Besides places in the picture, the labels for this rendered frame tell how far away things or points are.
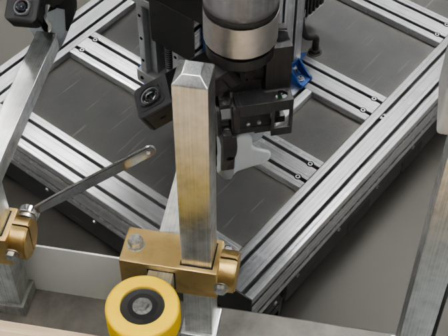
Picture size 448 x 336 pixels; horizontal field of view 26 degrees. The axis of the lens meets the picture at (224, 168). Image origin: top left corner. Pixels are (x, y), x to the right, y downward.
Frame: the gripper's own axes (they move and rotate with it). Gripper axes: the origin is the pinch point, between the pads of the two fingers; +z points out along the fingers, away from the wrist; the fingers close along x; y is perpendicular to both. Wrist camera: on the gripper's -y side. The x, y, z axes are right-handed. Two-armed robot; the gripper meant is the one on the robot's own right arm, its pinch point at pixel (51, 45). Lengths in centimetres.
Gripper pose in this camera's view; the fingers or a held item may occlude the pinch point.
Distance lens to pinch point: 144.4
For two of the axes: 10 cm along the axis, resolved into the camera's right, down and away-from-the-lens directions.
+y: 1.8, -7.5, 6.4
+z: 0.0, 6.5, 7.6
